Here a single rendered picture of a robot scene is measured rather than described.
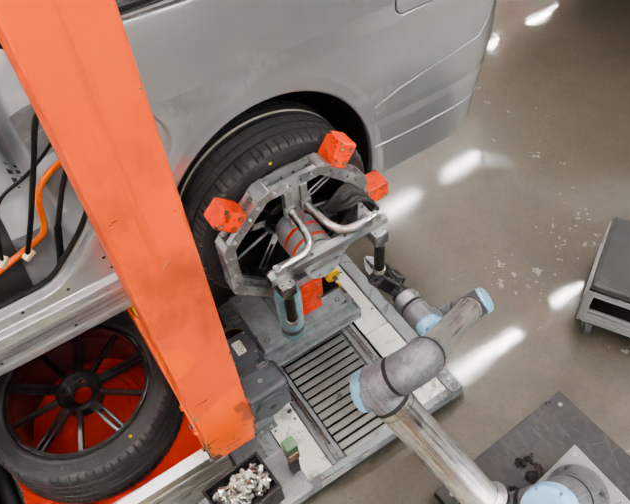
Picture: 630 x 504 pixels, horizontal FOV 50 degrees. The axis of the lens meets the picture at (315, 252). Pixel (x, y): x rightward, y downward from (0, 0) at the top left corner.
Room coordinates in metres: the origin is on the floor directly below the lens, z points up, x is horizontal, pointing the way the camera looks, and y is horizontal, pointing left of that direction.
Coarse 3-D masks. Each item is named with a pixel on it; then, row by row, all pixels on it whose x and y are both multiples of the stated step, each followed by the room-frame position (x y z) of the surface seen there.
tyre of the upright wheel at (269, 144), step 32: (224, 128) 1.63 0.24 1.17; (256, 128) 1.60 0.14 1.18; (288, 128) 1.60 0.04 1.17; (320, 128) 1.64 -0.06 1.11; (224, 160) 1.50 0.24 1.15; (256, 160) 1.47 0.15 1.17; (288, 160) 1.51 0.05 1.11; (352, 160) 1.63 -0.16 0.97; (192, 192) 1.47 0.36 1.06; (224, 192) 1.41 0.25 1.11; (192, 224) 1.41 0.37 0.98
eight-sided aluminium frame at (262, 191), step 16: (304, 160) 1.50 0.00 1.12; (320, 160) 1.49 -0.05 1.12; (272, 176) 1.44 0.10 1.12; (288, 176) 1.46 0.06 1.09; (304, 176) 1.44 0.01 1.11; (336, 176) 1.50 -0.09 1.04; (352, 176) 1.53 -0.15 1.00; (256, 192) 1.39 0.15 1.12; (272, 192) 1.39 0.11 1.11; (256, 208) 1.36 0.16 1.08; (352, 208) 1.57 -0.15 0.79; (224, 240) 1.33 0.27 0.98; (240, 240) 1.33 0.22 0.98; (224, 256) 1.30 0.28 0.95; (224, 272) 1.34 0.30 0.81; (240, 272) 1.31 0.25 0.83; (304, 272) 1.44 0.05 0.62; (240, 288) 1.30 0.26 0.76; (256, 288) 1.33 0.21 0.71; (272, 288) 1.36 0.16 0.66
